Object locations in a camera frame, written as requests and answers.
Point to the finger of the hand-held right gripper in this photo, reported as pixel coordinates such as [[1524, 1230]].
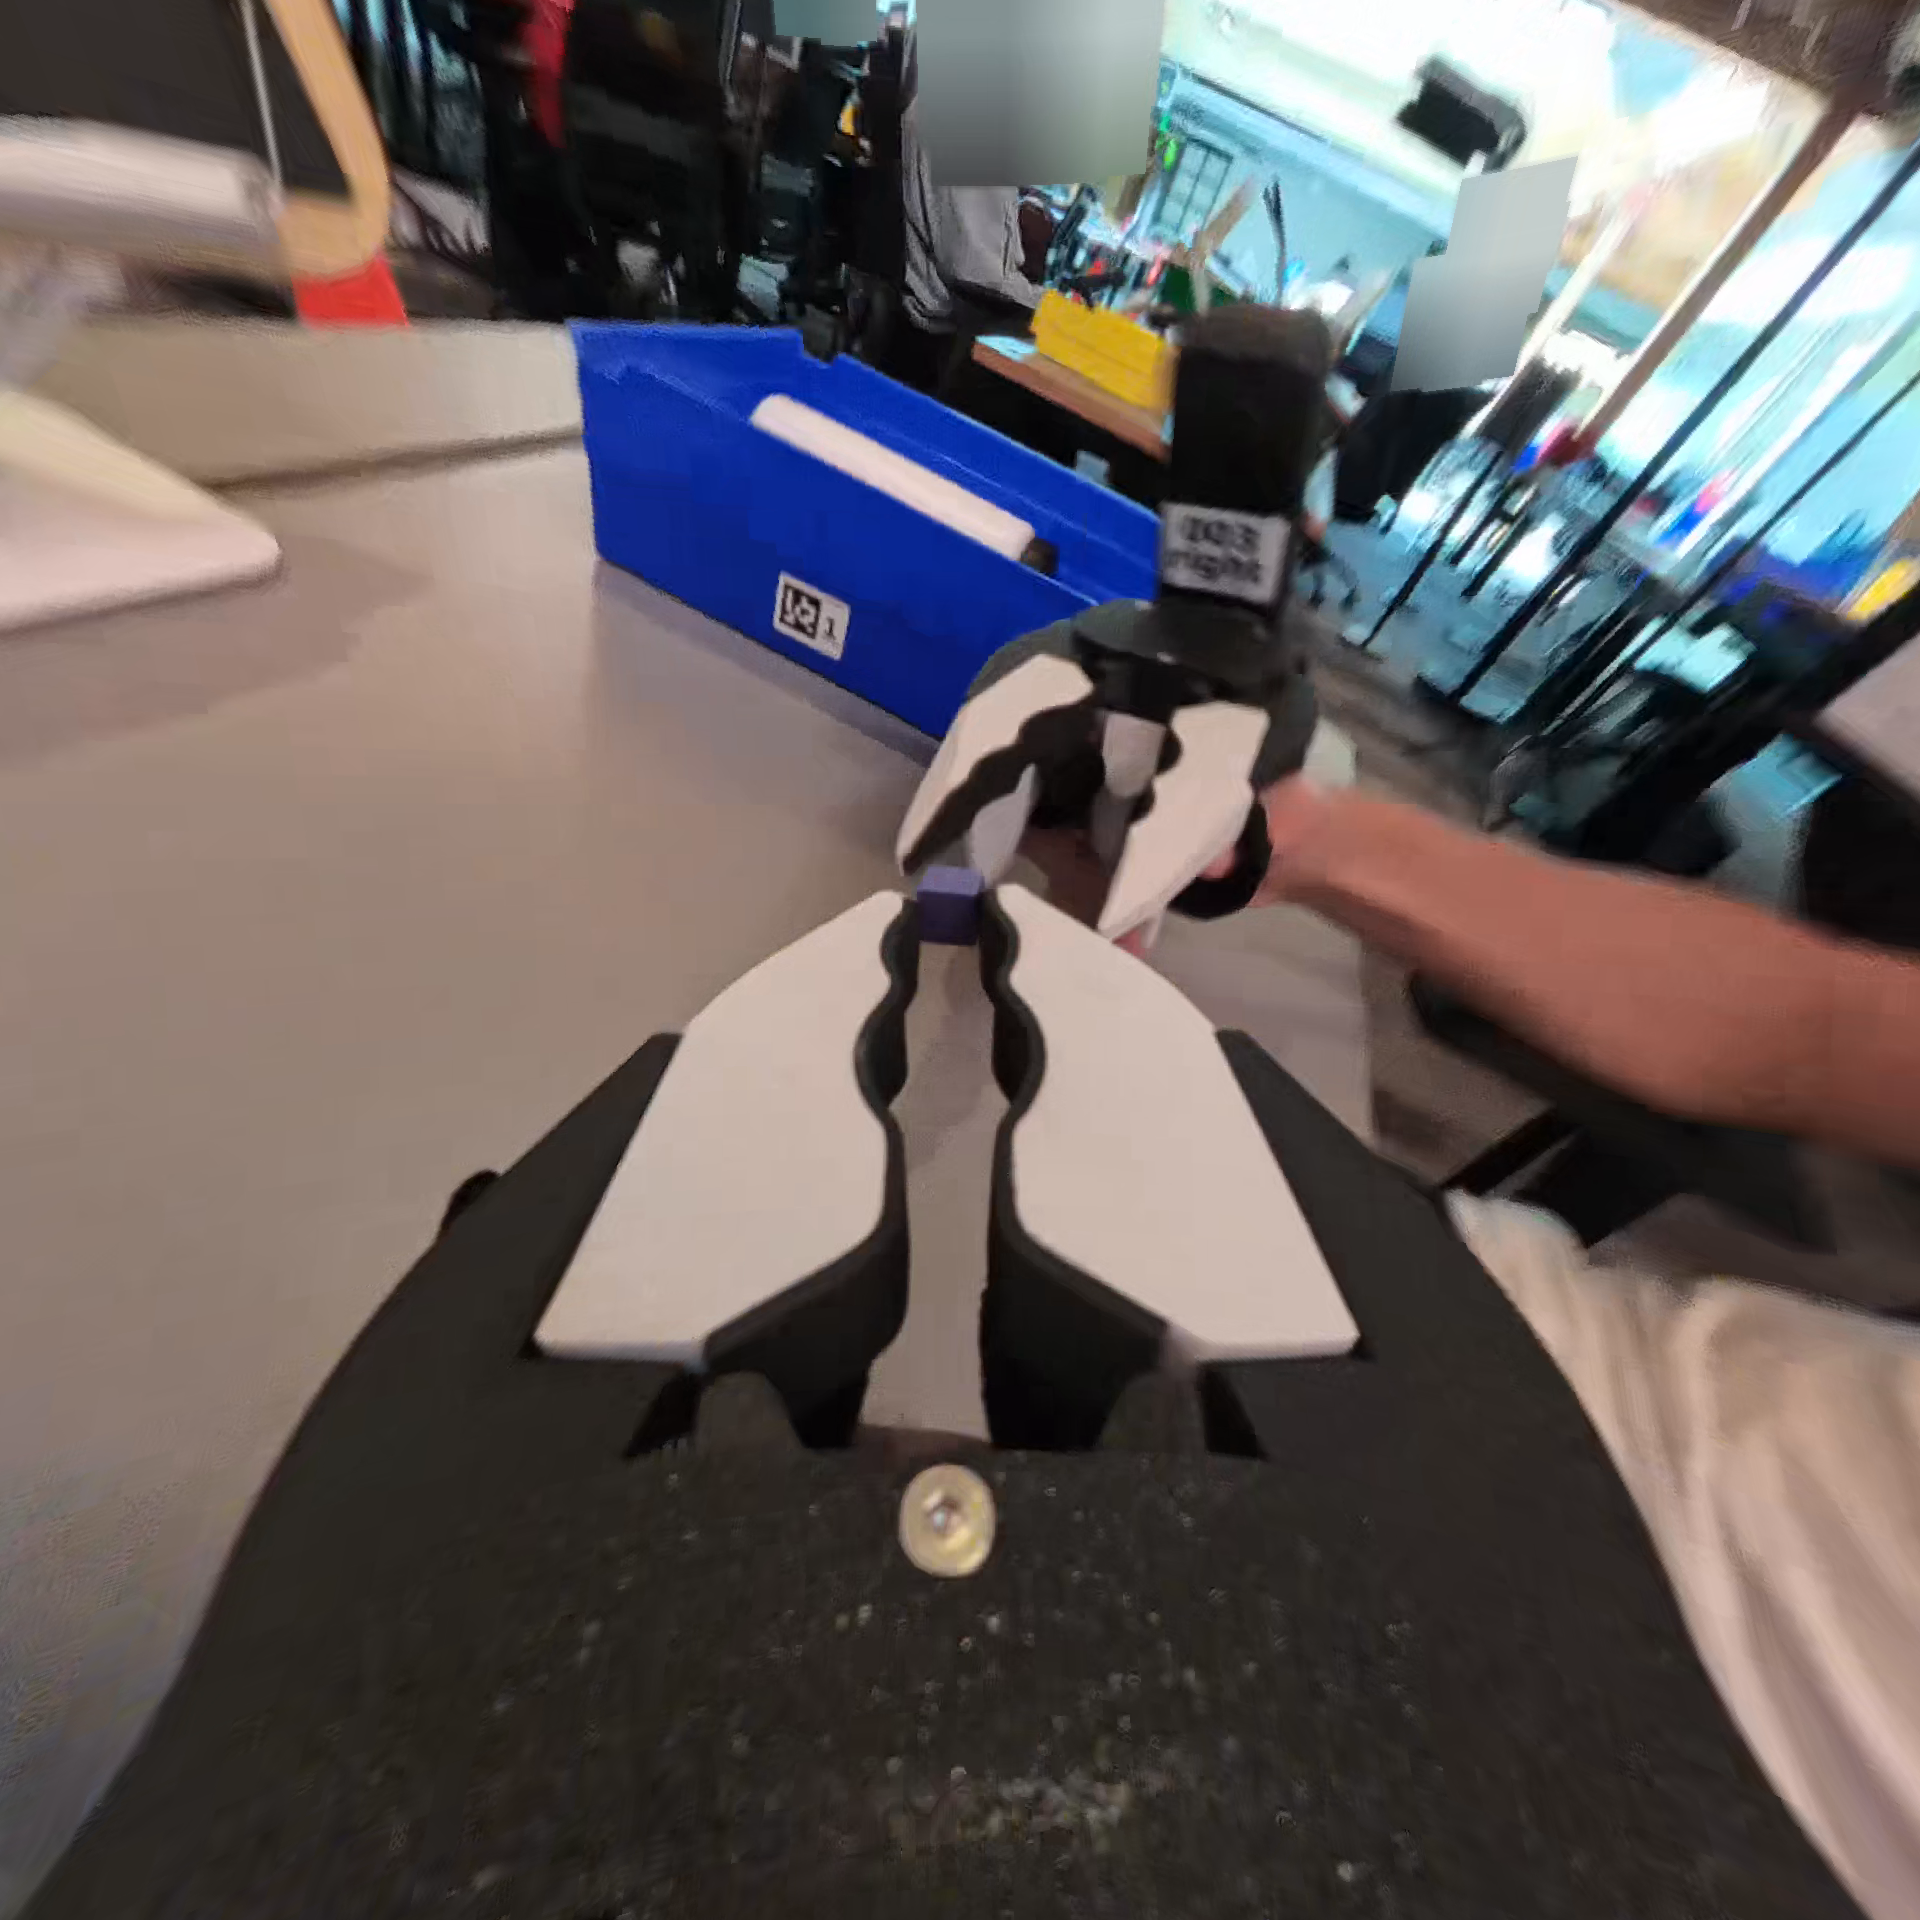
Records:
[[1200, 811], [990, 735]]

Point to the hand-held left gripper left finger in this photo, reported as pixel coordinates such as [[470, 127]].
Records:
[[733, 1201]]

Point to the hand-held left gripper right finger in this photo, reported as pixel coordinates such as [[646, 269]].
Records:
[[1170, 1201]]

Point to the small purple cube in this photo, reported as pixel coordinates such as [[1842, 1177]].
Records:
[[948, 907]]

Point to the blue plastic storage bin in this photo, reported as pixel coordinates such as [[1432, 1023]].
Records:
[[690, 511]]

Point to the person's right forearm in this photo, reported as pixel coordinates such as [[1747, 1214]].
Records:
[[1651, 990]]

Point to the person's right hand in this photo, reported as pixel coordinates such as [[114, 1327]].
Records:
[[1341, 855]]

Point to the yellow box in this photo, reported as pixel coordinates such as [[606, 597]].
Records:
[[1101, 347]]

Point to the wooden work table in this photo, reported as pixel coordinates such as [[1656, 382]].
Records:
[[1066, 395]]

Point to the white cylinder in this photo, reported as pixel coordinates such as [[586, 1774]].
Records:
[[884, 475]]

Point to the black office chair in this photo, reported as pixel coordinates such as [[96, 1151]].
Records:
[[1651, 1156]]

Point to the red bag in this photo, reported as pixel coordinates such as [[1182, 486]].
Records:
[[348, 299]]

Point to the white desk stand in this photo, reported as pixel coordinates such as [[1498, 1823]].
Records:
[[105, 525]]

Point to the wood-rimmed dark board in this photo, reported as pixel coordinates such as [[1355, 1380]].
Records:
[[148, 60]]

